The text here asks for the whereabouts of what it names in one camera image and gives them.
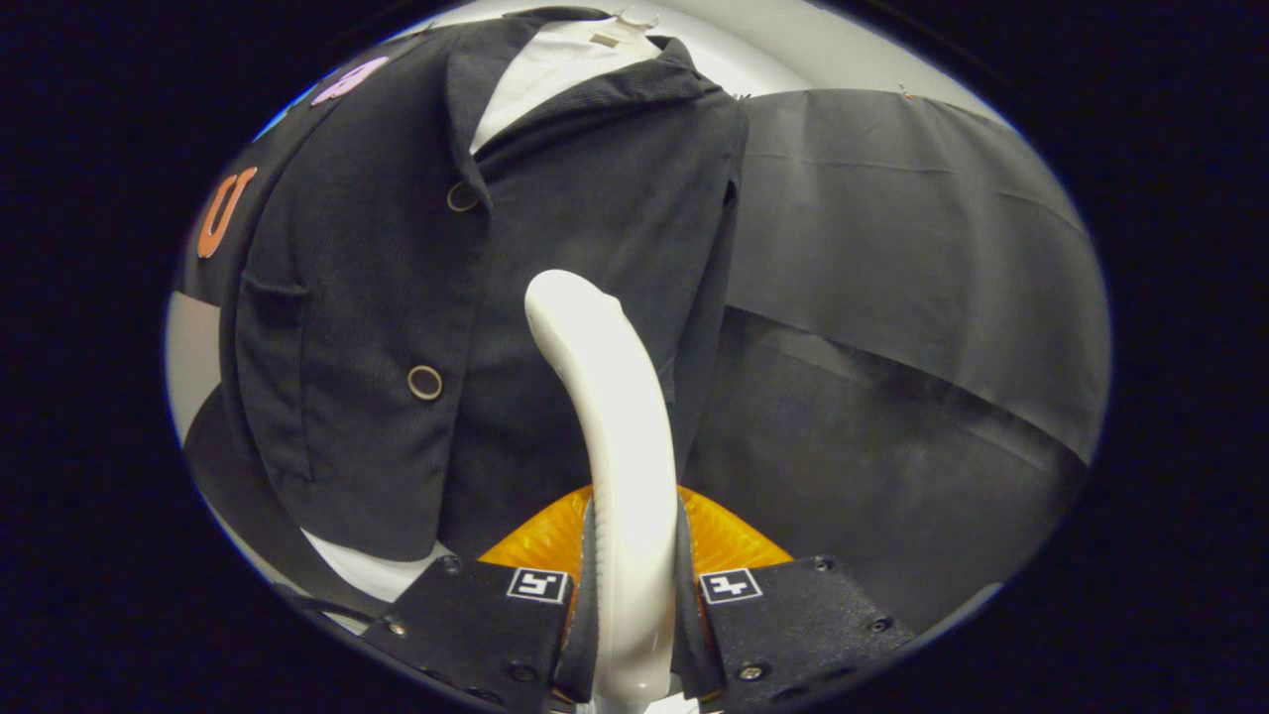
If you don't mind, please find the grey cabinet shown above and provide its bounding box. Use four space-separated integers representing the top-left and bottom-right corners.
166 293 221 442

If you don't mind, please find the white garment steamer head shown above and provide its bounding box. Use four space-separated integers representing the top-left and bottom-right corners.
523 270 683 714

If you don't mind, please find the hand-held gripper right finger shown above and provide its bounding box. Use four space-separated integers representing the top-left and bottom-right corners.
676 486 918 711

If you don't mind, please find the black jacket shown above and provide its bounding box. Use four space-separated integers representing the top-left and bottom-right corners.
181 8 751 618

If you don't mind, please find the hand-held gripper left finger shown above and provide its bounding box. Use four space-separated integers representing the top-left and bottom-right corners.
359 486 598 711

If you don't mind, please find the black backdrop cloth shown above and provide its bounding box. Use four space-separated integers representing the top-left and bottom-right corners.
173 55 1113 636

